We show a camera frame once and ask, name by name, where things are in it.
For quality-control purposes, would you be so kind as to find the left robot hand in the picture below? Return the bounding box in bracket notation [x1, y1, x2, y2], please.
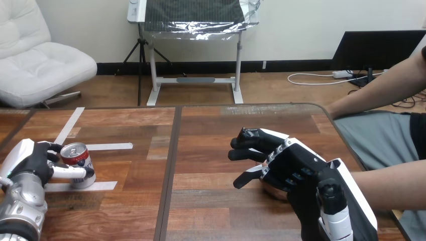
[0, 139, 96, 188]

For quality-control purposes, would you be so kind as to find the person's hand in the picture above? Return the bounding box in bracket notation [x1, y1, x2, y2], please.
[259, 161, 290, 202]

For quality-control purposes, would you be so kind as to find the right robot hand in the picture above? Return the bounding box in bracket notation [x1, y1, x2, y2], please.
[228, 127, 379, 241]

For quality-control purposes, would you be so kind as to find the red and white drink can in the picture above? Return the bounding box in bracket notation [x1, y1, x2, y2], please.
[60, 142, 97, 190]

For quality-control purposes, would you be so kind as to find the person's forearm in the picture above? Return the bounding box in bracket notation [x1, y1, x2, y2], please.
[350, 159, 426, 212]
[324, 46, 426, 121]

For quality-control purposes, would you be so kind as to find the person's body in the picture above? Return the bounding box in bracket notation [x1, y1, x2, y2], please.
[334, 45, 426, 241]

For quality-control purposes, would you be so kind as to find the white cushioned chair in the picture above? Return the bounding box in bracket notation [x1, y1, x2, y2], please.
[0, 0, 98, 109]

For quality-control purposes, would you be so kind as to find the dark screen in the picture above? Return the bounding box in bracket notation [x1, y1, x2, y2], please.
[330, 30, 426, 88]

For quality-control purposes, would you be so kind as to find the black tripod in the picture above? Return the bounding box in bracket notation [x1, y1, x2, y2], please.
[114, 23, 187, 107]

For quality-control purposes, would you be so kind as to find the foil sheet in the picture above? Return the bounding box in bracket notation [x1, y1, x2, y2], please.
[144, 0, 262, 41]

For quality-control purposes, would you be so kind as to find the tangle of cables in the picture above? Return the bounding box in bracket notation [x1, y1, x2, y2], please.
[287, 68, 426, 109]

